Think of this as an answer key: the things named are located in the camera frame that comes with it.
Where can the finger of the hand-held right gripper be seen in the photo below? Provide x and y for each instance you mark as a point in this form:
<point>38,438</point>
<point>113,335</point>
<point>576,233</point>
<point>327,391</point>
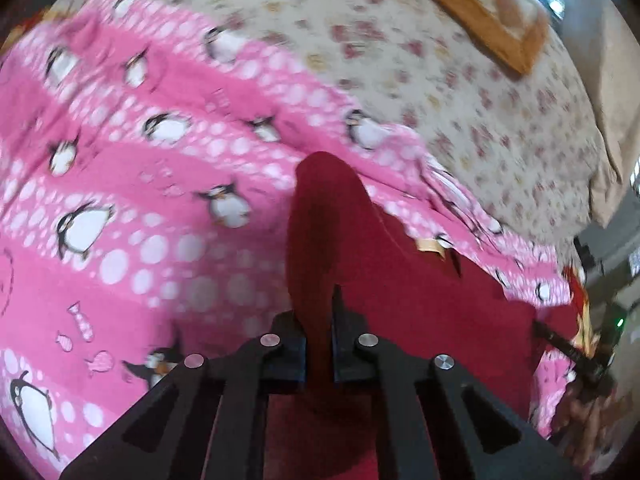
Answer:
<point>575,355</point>

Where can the person's right hand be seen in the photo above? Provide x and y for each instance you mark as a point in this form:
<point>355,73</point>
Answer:
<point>592,425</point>

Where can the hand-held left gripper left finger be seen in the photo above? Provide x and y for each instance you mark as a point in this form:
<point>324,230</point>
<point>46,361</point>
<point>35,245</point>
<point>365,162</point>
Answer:
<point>292,360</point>

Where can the floral bed sheet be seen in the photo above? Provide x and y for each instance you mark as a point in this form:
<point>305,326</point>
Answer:
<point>400,50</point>

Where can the beige curtain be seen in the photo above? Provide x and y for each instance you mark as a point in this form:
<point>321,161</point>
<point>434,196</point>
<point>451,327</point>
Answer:
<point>615,85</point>

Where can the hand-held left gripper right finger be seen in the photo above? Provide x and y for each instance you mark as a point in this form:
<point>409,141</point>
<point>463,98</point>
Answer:
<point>345,355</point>

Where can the pink penguin print blanket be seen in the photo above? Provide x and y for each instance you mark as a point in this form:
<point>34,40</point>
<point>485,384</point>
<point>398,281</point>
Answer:
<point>150,200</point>

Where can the dark red small garment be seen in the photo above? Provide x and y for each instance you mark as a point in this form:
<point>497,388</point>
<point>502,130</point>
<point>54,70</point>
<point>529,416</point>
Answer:
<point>425,300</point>

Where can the orange checkered pillow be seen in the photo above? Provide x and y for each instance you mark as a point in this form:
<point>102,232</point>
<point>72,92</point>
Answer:
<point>500,15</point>

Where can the red yellow printed cloth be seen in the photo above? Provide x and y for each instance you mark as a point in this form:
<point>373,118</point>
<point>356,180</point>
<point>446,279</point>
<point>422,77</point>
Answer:
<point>35,20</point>
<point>582,310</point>

